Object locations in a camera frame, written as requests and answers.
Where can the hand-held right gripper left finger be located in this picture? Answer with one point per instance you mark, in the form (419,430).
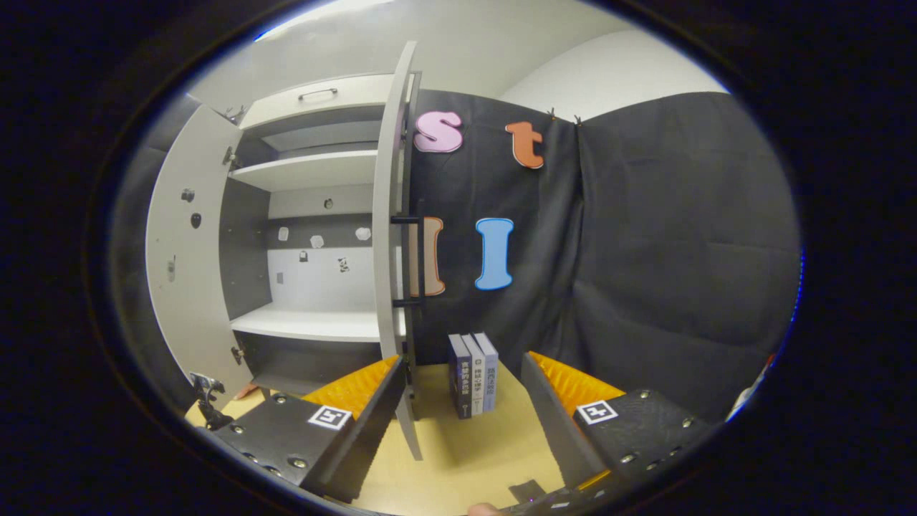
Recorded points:
(372,437)

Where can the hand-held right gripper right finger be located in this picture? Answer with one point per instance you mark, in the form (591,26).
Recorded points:
(555,430)

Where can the dark square coaster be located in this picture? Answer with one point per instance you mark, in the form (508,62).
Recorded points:
(528,491)

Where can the white cabinet door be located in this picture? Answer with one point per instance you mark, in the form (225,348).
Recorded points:
(387,215)
(193,287)

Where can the white grey cabinet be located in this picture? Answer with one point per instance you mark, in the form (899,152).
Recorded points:
(315,168)

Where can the metal door hinge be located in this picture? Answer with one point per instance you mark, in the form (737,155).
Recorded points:
(229,158)
(237,354)

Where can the white cabinet drawer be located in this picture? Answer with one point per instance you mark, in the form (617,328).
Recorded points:
(286,106)

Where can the blue grey book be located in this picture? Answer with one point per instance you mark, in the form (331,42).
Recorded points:
(490,373)

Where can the white grey book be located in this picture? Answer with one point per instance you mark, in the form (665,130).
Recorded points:
(476,380)

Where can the pink white packet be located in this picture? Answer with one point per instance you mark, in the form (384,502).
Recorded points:
(247,391)

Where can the black metal clamp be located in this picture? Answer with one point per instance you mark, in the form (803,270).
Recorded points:
(209,412)

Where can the white red object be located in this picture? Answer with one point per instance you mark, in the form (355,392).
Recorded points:
(749,398)

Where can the black backdrop cloth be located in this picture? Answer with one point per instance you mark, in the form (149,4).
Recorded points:
(645,251)

